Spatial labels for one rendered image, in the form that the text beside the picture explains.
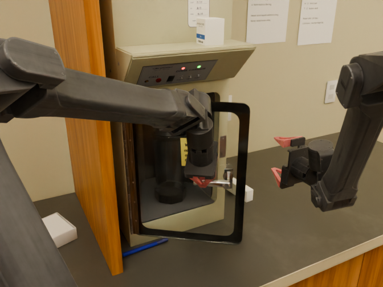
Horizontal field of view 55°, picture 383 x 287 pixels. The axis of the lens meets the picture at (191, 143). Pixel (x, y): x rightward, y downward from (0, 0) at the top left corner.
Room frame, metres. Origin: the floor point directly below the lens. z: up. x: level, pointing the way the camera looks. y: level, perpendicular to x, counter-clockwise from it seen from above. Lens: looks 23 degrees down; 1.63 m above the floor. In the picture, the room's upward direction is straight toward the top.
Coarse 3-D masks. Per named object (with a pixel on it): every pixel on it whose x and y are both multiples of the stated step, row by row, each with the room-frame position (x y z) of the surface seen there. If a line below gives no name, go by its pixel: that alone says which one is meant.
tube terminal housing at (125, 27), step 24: (120, 0) 0.88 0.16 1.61; (144, 0) 0.91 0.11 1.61; (168, 0) 0.94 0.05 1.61; (216, 0) 1.00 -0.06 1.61; (120, 24) 0.88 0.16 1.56; (144, 24) 0.91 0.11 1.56; (168, 24) 0.94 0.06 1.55; (216, 96) 1.03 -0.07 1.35; (120, 144) 0.89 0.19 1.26; (120, 168) 0.91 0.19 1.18; (120, 192) 0.93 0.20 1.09; (120, 216) 0.95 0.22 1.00; (144, 240) 0.89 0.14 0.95
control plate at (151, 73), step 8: (168, 64) 0.83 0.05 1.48; (176, 64) 0.84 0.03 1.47; (184, 64) 0.86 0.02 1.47; (192, 64) 0.87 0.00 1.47; (200, 64) 0.88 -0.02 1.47; (208, 64) 0.89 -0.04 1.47; (144, 72) 0.82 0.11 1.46; (152, 72) 0.83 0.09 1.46; (160, 72) 0.85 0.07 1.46; (168, 72) 0.86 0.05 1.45; (176, 72) 0.87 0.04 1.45; (184, 72) 0.88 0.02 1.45; (192, 72) 0.90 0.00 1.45; (200, 72) 0.91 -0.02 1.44; (208, 72) 0.92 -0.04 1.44; (144, 80) 0.85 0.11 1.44; (152, 80) 0.86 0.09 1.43; (176, 80) 0.90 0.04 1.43; (184, 80) 0.91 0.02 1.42; (192, 80) 0.93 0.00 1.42
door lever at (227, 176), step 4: (228, 172) 0.82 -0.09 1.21; (224, 176) 0.82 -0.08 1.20; (228, 176) 0.81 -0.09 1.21; (232, 176) 0.82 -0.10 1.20; (200, 180) 0.79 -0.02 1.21; (204, 180) 0.79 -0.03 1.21; (216, 180) 0.78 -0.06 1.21; (220, 180) 0.78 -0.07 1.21; (224, 180) 0.78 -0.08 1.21; (228, 180) 0.79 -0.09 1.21; (196, 184) 0.78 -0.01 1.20; (208, 184) 0.78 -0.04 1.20; (212, 184) 0.78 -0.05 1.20; (216, 184) 0.78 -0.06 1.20; (220, 184) 0.77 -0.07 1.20; (224, 184) 0.77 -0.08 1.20; (228, 184) 0.77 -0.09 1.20
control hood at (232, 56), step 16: (128, 48) 0.84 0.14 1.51; (144, 48) 0.84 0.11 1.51; (160, 48) 0.84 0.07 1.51; (176, 48) 0.84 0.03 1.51; (192, 48) 0.84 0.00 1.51; (208, 48) 0.86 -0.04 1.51; (224, 48) 0.87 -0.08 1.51; (240, 48) 0.89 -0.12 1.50; (128, 64) 0.79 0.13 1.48; (144, 64) 0.80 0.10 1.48; (160, 64) 0.82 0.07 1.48; (224, 64) 0.92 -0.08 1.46; (240, 64) 0.95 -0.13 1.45; (128, 80) 0.83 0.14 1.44; (208, 80) 0.96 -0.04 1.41
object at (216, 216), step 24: (216, 120) 0.83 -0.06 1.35; (240, 120) 0.82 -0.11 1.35; (144, 144) 0.86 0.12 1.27; (168, 144) 0.85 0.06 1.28; (240, 144) 0.82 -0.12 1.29; (144, 168) 0.86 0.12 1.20; (168, 168) 0.85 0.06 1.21; (240, 168) 0.82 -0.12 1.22; (144, 192) 0.86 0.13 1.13; (168, 192) 0.85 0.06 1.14; (192, 192) 0.84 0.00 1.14; (216, 192) 0.83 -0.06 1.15; (240, 192) 0.82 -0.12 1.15; (144, 216) 0.86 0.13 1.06; (168, 216) 0.85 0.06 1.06; (192, 216) 0.84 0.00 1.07; (216, 216) 0.83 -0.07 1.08; (240, 216) 0.82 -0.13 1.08; (192, 240) 0.84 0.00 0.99; (216, 240) 0.83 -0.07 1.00; (240, 240) 0.82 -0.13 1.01
